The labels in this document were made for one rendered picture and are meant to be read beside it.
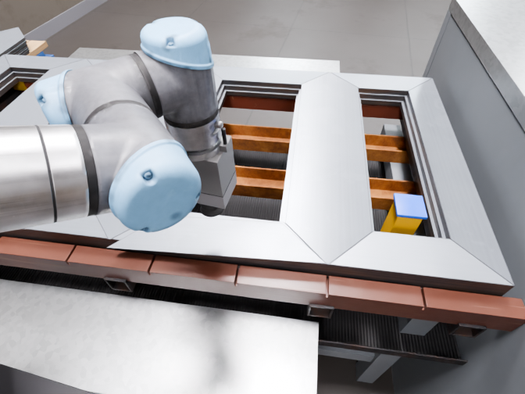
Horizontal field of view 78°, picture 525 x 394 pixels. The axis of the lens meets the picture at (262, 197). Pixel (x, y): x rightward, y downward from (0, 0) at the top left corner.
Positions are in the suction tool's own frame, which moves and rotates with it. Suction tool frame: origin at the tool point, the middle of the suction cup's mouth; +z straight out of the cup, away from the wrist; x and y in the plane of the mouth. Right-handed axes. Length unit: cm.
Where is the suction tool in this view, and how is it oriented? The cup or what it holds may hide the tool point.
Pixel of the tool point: (212, 207)
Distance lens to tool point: 60.2
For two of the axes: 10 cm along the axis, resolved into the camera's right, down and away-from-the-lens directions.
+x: -2.7, 7.3, -6.3
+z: 0.2, 6.6, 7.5
